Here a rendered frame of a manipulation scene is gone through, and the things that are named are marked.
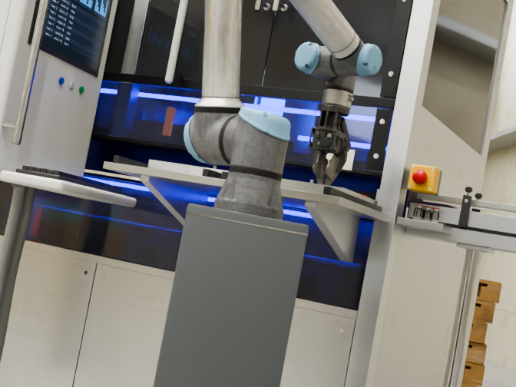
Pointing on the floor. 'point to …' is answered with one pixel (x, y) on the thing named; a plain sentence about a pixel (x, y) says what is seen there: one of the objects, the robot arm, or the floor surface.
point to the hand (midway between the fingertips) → (325, 185)
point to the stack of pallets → (484, 291)
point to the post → (392, 193)
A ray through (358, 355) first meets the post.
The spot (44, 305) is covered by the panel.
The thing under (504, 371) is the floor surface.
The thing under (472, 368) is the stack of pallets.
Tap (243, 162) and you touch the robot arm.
